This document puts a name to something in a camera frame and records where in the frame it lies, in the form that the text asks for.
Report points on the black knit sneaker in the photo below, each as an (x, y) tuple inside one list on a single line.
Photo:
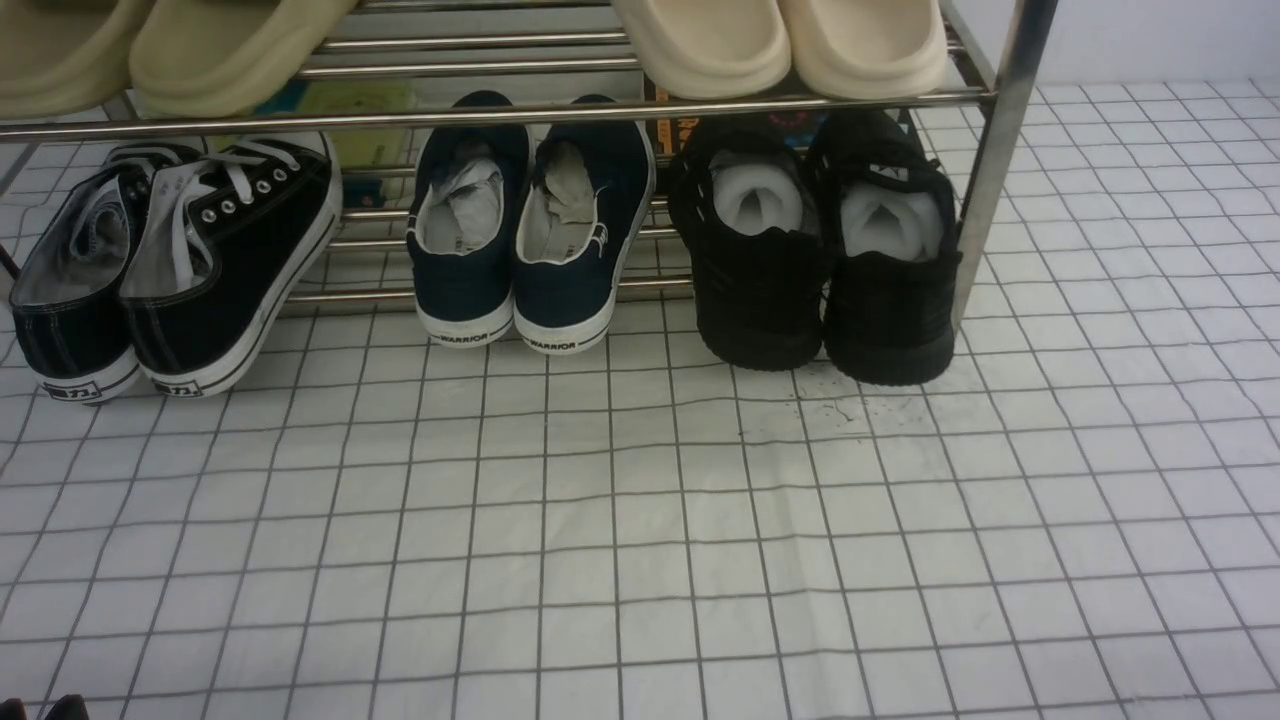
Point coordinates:
[(890, 215), (746, 206)]

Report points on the green box behind rack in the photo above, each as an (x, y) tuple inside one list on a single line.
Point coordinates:
[(356, 148)]

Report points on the metal shoe rack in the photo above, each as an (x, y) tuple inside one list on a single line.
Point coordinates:
[(1000, 91)]

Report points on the navy slip-on shoe right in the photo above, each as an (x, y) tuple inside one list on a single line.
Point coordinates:
[(590, 189)]

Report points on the navy slip-on shoe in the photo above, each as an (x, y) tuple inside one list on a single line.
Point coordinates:
[(470, 184), (590, 189)]

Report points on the navy slip-on shoe left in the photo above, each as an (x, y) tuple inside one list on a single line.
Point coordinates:
[(470, 184)]

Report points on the black orange printed box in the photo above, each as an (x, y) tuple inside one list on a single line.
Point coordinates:
[(796, 128)]

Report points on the cream slipper left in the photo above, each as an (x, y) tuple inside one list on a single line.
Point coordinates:
[(705, 50)]

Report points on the cream slipper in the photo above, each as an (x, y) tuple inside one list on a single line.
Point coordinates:
[(705, 50), (868, 50)]

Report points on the cream slipper right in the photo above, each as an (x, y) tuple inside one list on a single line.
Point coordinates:
[(868, 50)]

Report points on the black canvas sneaker right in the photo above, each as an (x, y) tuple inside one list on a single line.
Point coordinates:
[(227, 238)]

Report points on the black canvas sneaker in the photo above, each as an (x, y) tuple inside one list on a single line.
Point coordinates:
[(69, 323), (227, 238)]

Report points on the olive slipper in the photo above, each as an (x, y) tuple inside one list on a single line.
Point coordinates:
[(59, 57), (212, 59)]

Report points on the black canvas sneaker left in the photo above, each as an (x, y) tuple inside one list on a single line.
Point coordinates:
[(69, 323)]

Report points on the olive slipper far left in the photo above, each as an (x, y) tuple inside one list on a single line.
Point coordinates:
[(59, 57)]

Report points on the dark object bottom left corner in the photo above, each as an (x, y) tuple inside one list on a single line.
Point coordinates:
[(68, 707)]

